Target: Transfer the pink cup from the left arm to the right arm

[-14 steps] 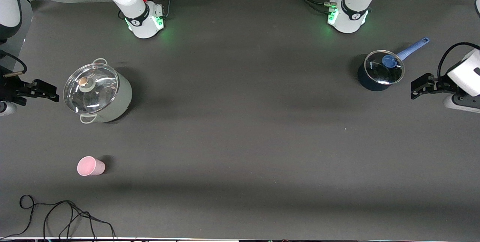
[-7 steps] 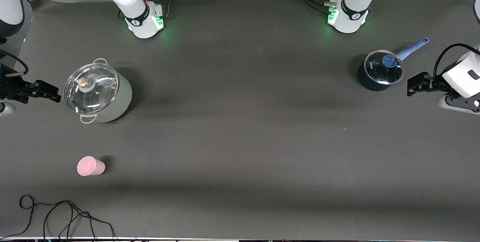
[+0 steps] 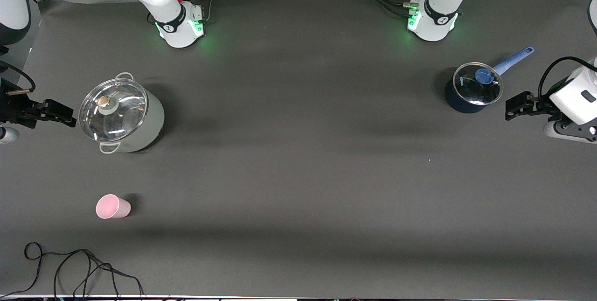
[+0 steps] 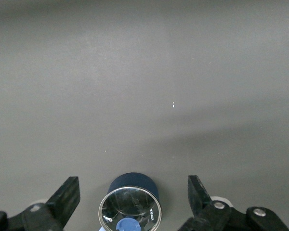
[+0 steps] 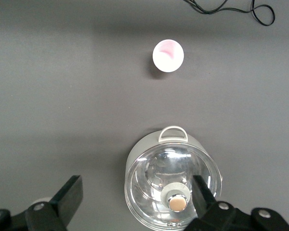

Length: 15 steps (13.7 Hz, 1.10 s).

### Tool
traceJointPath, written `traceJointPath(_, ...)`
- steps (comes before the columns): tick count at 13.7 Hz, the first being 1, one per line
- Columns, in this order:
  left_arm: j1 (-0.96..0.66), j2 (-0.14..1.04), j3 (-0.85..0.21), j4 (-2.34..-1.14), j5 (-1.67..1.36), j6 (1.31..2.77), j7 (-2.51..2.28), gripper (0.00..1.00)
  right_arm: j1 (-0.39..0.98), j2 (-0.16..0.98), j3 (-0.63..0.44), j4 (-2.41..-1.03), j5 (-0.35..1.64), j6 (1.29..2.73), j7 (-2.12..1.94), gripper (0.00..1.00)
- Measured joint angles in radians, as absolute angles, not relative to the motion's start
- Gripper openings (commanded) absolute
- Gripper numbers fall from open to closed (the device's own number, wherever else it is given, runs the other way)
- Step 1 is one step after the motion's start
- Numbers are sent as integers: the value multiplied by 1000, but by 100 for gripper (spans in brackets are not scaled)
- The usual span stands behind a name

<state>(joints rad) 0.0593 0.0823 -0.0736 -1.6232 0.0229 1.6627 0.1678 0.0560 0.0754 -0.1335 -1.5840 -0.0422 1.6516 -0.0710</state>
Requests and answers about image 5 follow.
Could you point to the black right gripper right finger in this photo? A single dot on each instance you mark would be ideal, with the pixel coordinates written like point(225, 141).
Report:
point(202, 199)

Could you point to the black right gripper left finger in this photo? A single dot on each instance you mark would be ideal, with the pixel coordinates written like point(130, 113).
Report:
point(67, 197)

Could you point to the pink cup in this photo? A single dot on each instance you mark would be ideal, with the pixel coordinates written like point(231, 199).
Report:
point(168, 57)

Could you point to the glass pot lid copper knob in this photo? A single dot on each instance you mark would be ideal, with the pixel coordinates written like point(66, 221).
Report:
point(159, 173)

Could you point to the grey-white stock pot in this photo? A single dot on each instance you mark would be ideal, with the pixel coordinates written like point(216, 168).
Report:
point(139, 149)

